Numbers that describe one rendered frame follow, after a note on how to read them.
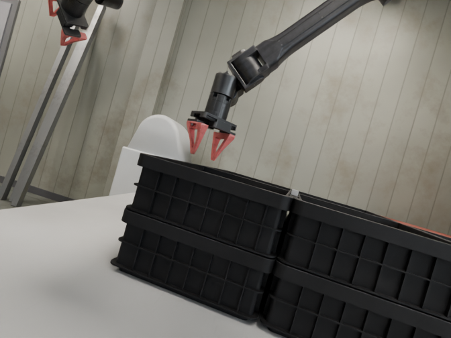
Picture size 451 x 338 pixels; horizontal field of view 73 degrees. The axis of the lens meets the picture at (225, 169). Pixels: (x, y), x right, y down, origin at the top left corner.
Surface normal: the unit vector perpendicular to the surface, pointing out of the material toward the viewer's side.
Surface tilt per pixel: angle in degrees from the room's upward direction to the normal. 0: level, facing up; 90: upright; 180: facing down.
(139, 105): 90
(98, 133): 90
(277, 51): 91
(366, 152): 90
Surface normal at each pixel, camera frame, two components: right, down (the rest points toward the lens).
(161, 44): -0.13, -0.02
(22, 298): 0.28, -0.96
